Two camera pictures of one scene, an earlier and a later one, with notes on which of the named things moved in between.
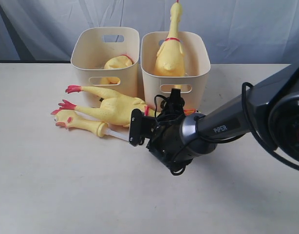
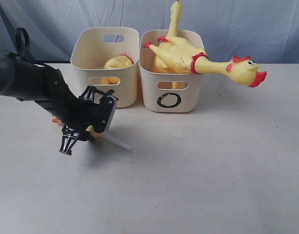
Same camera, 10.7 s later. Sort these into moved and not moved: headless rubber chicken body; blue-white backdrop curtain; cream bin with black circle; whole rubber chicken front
Moved: whole rubber chicken front
Not moved: cream bin with black circle; blue-white backdrop curtain; headless rubber chicken body
